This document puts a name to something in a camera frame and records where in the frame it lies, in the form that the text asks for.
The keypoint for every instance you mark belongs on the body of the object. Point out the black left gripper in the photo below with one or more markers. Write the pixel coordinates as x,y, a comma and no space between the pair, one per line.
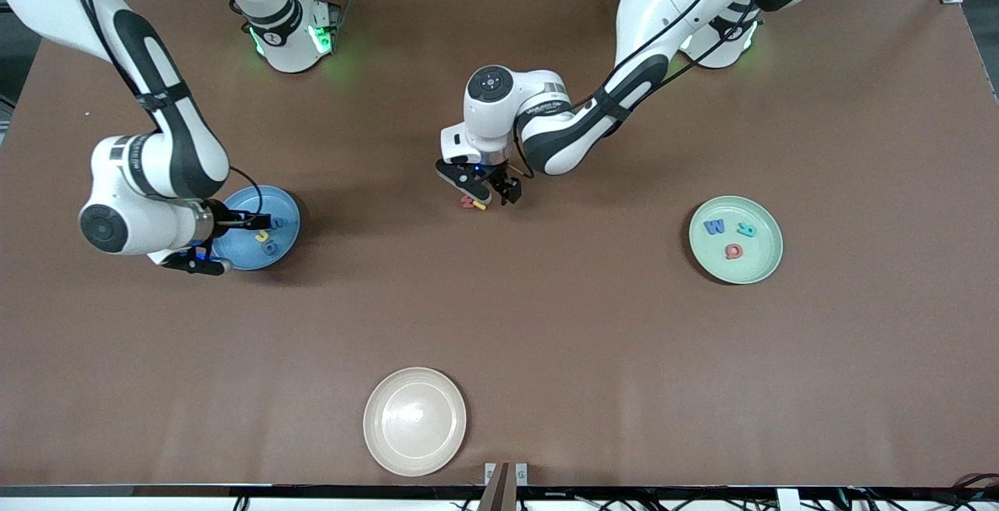
500,179

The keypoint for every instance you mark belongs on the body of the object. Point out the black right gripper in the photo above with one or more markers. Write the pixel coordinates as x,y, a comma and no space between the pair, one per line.
228,220

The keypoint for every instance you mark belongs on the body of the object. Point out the blue foam letter W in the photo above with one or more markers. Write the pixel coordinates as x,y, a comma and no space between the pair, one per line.
714,228

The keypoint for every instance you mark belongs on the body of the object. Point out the red foam letter Q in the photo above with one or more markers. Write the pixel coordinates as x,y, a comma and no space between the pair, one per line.
727,252

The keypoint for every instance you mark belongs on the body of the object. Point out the teal digit 6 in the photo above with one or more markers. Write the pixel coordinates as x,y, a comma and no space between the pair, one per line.
748,230

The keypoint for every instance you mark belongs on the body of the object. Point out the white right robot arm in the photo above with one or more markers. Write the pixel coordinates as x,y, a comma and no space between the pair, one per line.
172,144

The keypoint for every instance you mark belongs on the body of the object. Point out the blue plate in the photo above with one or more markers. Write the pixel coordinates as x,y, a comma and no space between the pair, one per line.
287,246

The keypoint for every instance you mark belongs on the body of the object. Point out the beige plate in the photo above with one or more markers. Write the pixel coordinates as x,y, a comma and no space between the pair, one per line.
414,421

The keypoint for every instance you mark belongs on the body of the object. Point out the green plate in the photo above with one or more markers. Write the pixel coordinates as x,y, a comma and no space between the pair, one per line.
761,261

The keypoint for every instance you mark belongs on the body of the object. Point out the front camera mount bracket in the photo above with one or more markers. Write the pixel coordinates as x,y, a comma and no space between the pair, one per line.
499,495

